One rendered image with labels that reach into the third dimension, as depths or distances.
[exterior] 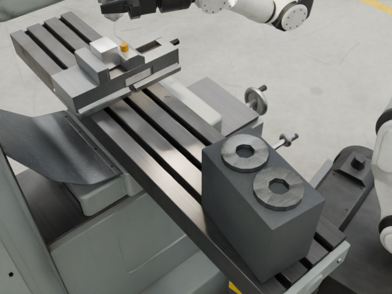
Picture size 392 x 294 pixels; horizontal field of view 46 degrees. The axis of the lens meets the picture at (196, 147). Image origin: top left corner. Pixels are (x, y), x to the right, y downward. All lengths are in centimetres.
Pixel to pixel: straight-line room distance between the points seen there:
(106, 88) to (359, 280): 89
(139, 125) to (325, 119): 165
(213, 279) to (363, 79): 175
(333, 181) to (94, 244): 79
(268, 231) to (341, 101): 211
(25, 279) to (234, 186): 60
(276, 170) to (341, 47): 251
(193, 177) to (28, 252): 42
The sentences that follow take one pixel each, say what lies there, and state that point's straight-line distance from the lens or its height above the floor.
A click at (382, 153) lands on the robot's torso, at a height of 97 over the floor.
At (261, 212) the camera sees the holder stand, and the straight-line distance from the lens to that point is 79.
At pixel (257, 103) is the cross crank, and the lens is 173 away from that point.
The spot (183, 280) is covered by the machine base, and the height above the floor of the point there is 20.
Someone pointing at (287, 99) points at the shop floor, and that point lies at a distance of 278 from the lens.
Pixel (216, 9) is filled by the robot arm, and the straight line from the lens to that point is 114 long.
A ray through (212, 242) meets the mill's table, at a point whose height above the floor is 94.
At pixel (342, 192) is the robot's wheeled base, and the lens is 156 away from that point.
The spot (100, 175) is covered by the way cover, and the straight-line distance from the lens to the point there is 118.
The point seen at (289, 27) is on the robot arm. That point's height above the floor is 110.
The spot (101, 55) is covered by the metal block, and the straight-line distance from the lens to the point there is 124.
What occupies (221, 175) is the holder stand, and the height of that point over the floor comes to 112.
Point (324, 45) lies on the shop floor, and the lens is 329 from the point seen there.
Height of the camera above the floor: 177
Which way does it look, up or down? 46 degrees down
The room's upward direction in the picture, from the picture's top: 1 degrees counter-clockwise
